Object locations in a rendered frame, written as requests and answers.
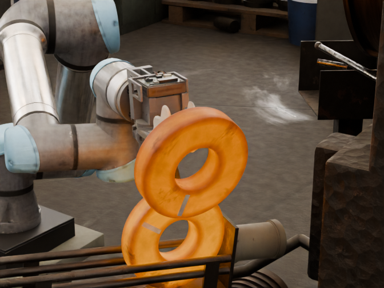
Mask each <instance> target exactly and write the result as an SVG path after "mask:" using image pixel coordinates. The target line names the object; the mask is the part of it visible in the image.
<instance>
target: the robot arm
mask: <svg viewBox="0 0 384 288"><path fill-rule="evenodd" d="M119 48H120V34H119V23H118V16H117V10H116V6H115V3H114V1H113V0H20V1H18V2H16V3H15V4H13V5H12V6H11V7H10V8H9V9H8V10H7V11H6V12H5V13H4V15H3V16H2V17H1V19H0V59H1V60H2V61H3V64H4V68H5V76H6V83H7V89H8V94H9V101H10V108H11V115H12V119H13V123H7V124H3V125H0V233H3V234H10V233H20V232H23V231H27V230H30V229H32V228H34V227H36V226H38V225H39V224H40V222H41V208H40V206H39V205H38V201H37V198H36V195H35V192H34V180H37V179H53V178H71V177H74V178H80V177H85V176H90V175H92V174H93V173H94V172H95V171H96V175H97V177H98V178H99V179H100V180H102V181H105V182H115V183H124V182H130V181H132V180H134V165H135V160H136V157H137V154H138V151H139V149H140V147H141V145H142V144H143V142H144V140H145V139H146V137H147V136H148V135H149V134H150V132H151V131H152V130H153V129H154V128H155V127H156V126H157V125H158V124H159V123H161V122H162V121H163V120H164V119H166V118H167V117H169V116H171V115H173V114H175V113H177V112H179V111H181V110H184V109H185V108H186V107H187V108H192V107H195V106H194V104H193V102H191V101H189V86H188V79H187V78H185V77H183V76H181V75H180V74H178V73H176V72H169V73H166V72H165V71H162V70H159V71H158V73H156V72H153V67H152V66H150V65H147V66H141V67H134V66H133V65H132V64H131V63H129V62H127V61H123V60H120V59H116V58H109V59H108V56H109V53H110V54H114V53H117V52H119ZM45 54H53V55H54V57H55V59H56V60H57V61H58V71H57V81H56V87H55V97H54V95H53V90H52V87H51V82H50V77H49V73H48V69H47V65H46V60H45ZM159 72H162V73H159ZM94 96H95V97H96V98H97V108H96V123H90V120H91V114H92V109H93V102H94Z"/></svg>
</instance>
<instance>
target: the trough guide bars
mask: <svg viewBox="0 0 384 288"><path fill-rule="evenodd" d="M184 240H185V238H180V239H169V240H162V241H159V243H158V249H164V248H170V247H178V246H180V245H181V244H182V242H183V241H184ZM116 253H122V246H121V245H112V246H102V247H91V248H85V249H74V250H63V251H52V252H46V253H35V254H24V255H13V256H6V257H0V266H3V265H14V264H20V263H22V264H23V267H20V268H14V269H4V270H0V279H1V278H11V277H21V276H22V278H12V279H3V280H0V288H14V287H22V288H121V287H130V286H139V285H148V284H153V283H162V282H171V281H180V280H185V279H194V278H203V280H202V288H217V282H218V276H219V275H226V274H230V268H229V267H228V266H224V267H220V266H219V264H220V263H226V262H231V255H230V254H224V255H214V256H208V257H198V258H188V259H179V260H173V261H163V262H153V263H143V264H137V265H128V266H118V267H108V266H117V265H126V262H125V260H124V257H115V258H104V259H94V260H88V261H78V262H68V263H58V264H51V265H41V266H40V265H39V262H41V261H51V260H58V259H68V258H78V257H89V256H95V255H105V254H116ZM202 265H204V269H199V270H190V271H181V272H176V273H166V274H157V275H148V276H142V277H133V278H124V279H114V280H109V281H99V282H90V283H81V284H76V285H66V286H57V287H52V283H57V282H66V281H76V280H82V279H91V278H100V277H110V276H115V275H125V274H134V273H144V272H149V271H158V270H168V269H177V268H183V267H193V266H202ZM98 267H108V268H102V269H92V268H98ZM82 269H92V270H82ZM72 270H82V271H73V272H67V273H57V274H48V275H39V274H46V273H56V272H62V271H72Z"/></svg>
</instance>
